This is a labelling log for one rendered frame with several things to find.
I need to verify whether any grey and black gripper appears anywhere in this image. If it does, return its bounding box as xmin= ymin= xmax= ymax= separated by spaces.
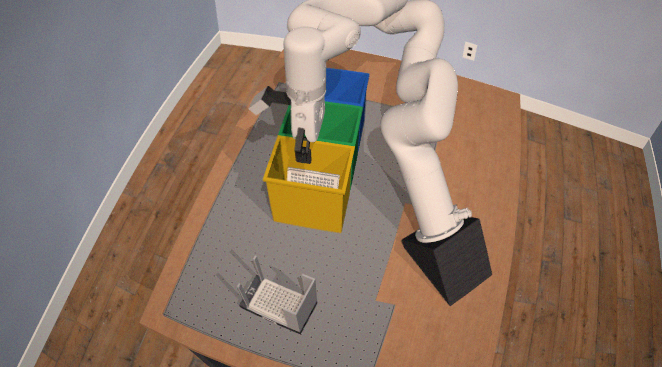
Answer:
xmin=287 ymin=91 xmax=326 ymax=164

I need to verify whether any green bin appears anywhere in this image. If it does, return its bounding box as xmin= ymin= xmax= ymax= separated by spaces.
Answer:
xmin=278 ymin=101 xmax=363 ymax=190

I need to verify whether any blue open-top bin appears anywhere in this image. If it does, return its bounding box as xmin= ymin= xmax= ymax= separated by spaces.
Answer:
xmin=324 ymin=68 xmax=370 ymax=111

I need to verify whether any yellow recycle bin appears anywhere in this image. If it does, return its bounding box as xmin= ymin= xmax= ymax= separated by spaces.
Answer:
xmin=263 ymin=135 xmax=355 ymax=233

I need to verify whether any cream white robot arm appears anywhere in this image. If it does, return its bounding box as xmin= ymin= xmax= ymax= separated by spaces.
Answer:
xmin=248 ymin=0 xmax=472 ymax=243

